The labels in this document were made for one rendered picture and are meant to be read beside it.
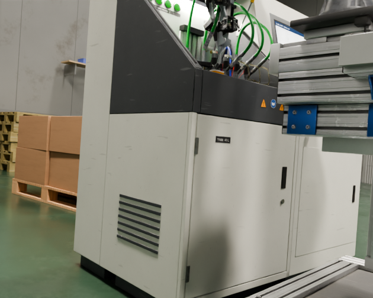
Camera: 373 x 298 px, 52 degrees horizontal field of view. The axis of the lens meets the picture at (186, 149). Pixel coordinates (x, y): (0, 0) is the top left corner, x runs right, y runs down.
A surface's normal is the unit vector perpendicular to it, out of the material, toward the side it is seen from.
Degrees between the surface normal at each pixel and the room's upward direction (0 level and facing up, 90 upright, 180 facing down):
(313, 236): 90
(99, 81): 90
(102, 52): 90
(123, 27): 90
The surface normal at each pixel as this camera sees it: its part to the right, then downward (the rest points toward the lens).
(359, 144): -0.69, -0.04
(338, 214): 0.66, 0.06
